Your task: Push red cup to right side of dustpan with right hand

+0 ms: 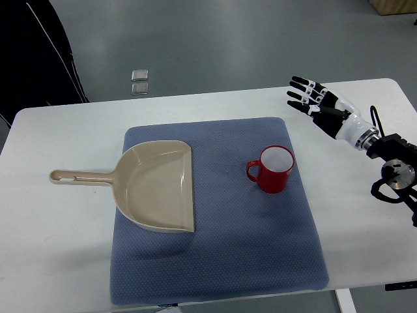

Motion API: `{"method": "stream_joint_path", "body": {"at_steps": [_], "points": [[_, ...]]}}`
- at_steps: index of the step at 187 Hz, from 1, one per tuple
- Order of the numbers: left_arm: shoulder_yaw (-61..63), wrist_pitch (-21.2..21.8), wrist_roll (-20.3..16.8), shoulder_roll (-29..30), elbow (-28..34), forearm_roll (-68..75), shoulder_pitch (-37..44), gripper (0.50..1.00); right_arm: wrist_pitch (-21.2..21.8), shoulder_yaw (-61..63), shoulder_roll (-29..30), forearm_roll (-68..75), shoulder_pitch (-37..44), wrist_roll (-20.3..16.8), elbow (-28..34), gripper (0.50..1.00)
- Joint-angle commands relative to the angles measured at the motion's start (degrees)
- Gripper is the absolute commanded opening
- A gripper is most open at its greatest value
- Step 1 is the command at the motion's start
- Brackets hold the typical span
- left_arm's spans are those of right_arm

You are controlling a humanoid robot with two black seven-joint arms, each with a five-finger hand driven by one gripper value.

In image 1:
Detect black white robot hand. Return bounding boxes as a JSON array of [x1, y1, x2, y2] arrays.
[[287, 76, 381, 151]]

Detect red mug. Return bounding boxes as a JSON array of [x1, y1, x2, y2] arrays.
[[246, 145, 295, 194]]

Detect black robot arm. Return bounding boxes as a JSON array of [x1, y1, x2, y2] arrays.
[[366, 106, 416, 226]]

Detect beige plastic dustpan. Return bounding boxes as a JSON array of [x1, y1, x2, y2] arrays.
[[49, 140, 195, 233]]

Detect wooden box corner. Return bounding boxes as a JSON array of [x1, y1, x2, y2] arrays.
[[369, 0, 417, 16]]

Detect white table leg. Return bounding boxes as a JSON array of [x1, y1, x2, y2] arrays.
[[335, 288, 356, 313]]

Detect black table control panel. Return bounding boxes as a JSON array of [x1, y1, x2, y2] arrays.
[[384, 280, 417, 291]]

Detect upper metal floor plate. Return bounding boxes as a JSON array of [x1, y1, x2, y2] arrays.
[[131, 70, 149, 82]]

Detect person in black clothes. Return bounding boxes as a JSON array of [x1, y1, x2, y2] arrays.
[[1, 1, 89, 126]]

